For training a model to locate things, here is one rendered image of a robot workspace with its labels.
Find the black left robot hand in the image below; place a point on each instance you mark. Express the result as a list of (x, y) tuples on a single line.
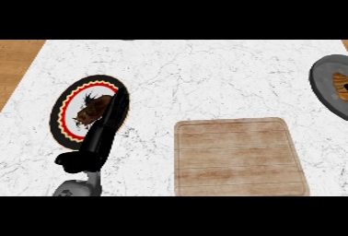
[(100, 135)]

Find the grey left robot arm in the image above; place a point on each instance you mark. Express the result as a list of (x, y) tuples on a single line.
[(78, 186)]

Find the wooden cutting board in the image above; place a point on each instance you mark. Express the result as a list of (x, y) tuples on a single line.
[(237, 156)]

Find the grey pan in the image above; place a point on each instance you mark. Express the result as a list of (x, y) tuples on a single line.
[(321, 83)]

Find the brown croissant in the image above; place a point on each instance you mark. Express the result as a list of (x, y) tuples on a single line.
[(341, 87)]

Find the black round patterned plate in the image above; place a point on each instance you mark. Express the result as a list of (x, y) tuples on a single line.
[(65, 123)]

